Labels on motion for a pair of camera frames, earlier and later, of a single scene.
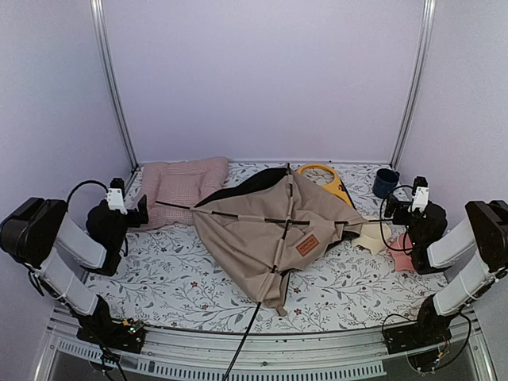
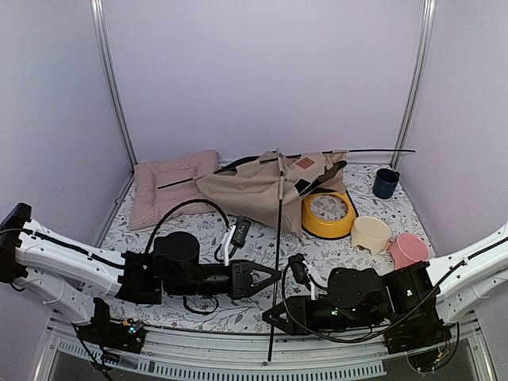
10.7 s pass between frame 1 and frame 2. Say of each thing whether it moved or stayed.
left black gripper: moved
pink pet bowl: stayed
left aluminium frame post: stayed
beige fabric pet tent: moved
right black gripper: moved
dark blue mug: stayed
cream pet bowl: stayed
